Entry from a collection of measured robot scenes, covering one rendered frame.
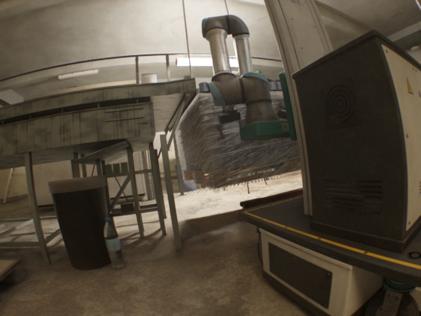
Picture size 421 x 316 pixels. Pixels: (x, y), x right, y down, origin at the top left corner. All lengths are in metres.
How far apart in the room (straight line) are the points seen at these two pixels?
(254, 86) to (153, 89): 0.77
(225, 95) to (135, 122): 0.72
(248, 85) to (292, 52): 0.24
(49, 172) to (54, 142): 3.00
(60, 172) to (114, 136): 3.08
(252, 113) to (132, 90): 0.87
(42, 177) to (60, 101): 3.16
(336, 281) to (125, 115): 1.39
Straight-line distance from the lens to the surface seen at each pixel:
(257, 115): 0.90
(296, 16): 1.14
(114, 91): 1.49
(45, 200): 4.62
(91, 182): 1.36
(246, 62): 1.16
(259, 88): 0.93
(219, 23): 1.17
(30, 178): 1.64
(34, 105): 1.66
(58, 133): 1.55
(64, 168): 4.39
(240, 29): 1.18
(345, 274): 0.61
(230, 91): 0.91
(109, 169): 1.85
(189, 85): 1.47
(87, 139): 1.47
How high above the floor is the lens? 0.59
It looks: 1 degrees up
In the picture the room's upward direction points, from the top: 7 degrees counter-clockwise
